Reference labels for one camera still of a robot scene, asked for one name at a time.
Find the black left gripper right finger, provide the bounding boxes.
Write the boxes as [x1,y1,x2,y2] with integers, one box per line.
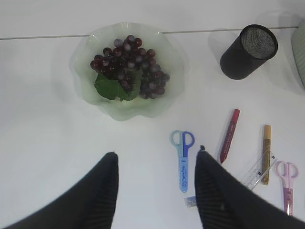
[194,150,305,229]

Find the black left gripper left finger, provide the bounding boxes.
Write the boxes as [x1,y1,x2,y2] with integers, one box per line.
[8,152,119,229]

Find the purple grape bunch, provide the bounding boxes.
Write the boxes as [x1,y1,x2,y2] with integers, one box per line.
[90,35,170,101]

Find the clear plastic ruler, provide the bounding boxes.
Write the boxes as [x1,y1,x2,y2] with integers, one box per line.
[238,151,277,190]

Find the red marker pen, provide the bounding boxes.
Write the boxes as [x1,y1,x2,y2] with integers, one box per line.
[220,109,240,164]

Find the gold glitter pen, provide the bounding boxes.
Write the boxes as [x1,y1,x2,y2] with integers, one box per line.
[261,125,272,185]

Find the green wavy plastic plate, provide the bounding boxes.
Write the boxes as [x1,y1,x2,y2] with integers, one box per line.
[70,22,185,121]

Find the black mesh pen holder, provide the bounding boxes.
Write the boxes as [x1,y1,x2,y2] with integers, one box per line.
[220,24,278,80]

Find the green woven plastic basket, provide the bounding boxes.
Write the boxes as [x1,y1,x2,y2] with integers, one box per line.
[291,18,305,90]

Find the pink purple scissors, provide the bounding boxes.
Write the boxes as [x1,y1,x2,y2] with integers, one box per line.
[276,161,299,216]

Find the blue scissors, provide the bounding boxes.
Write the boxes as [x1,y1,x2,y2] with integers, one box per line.
[170,130,195,193]

